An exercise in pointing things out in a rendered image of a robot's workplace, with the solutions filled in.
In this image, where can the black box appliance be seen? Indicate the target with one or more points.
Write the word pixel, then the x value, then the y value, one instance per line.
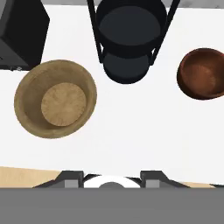
pixel 20 32

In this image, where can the large tan wooden bowl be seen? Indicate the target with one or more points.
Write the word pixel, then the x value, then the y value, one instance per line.
pixel 55 99

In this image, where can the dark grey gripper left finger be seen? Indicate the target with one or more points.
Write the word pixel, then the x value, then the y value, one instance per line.
pixel 71 178

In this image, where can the white round object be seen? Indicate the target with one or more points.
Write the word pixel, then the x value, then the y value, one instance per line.
pixel 112 181

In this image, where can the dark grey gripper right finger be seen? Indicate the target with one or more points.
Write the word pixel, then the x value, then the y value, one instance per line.
pixel 152 178

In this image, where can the small reddish-brown bowl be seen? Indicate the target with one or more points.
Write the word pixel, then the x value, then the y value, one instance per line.
pixel 201 74

